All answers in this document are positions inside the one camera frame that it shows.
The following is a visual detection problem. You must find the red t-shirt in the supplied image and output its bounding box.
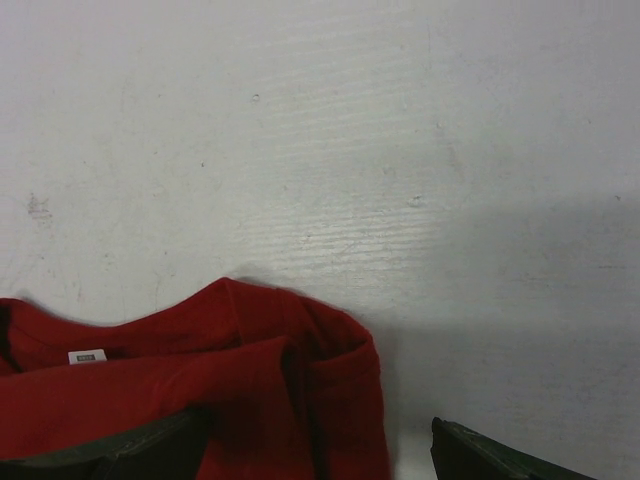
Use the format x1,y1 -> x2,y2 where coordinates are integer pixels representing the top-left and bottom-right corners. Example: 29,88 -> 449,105
1,278 -> 391,479

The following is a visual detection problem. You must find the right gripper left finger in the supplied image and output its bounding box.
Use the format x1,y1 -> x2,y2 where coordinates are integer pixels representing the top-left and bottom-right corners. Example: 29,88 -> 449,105
1,409 -> 209,480

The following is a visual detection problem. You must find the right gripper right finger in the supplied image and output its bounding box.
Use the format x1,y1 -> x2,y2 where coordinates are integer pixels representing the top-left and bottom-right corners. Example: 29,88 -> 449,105
430,417 -> 590,480

